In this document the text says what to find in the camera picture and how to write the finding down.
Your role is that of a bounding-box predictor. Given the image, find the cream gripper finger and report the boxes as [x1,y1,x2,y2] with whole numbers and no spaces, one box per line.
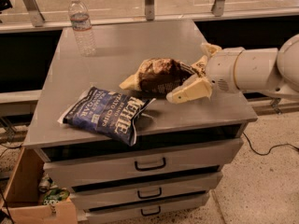
[166,75,212,104]
[201,43,222,58]

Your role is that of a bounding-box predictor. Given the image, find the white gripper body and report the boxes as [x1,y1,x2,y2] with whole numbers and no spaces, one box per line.
[206,47,245,93]

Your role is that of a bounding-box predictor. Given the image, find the brown chip bag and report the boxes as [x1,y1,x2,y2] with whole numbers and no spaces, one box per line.
[120,58,206,94]

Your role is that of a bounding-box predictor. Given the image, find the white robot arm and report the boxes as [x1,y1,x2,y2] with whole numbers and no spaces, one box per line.
[166,35,299,104]

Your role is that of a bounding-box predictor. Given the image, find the blue kettle chip bag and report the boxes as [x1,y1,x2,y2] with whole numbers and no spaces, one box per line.
[58,87,155,147]

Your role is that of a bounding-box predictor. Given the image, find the green snack bag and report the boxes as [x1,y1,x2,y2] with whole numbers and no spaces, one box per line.
[42,189,70,205]

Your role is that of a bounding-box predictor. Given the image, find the grey drawer cabinet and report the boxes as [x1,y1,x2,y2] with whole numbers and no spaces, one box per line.
[25,21,256,224]

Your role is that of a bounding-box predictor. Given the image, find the top grey drawer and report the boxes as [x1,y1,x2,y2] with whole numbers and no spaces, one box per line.
[44,138,243,188]

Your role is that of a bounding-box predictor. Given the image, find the grey drawer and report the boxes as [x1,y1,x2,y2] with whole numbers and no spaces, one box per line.
[70,169,222,211]
[86,191,209,224]
[44,138,243,188]

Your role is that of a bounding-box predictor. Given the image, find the clear plastic water bottle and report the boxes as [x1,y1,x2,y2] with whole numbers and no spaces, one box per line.
[68,0,96,56]

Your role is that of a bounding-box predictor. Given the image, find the bottom grey drawer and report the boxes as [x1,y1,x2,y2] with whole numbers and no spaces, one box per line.
[86,191,209,224]

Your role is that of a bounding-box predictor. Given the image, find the middle grey drawer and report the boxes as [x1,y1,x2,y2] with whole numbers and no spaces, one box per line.
[70,169,222,211]

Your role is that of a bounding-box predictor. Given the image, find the cardboard box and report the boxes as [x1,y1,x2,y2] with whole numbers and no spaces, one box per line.
[1,147,78,224]

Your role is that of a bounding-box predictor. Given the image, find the black floor cable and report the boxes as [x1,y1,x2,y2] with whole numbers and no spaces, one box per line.
[242,132,299,157]

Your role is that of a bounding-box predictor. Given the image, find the metal railing frame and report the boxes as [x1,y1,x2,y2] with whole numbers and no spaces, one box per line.
[0,0,299,33]

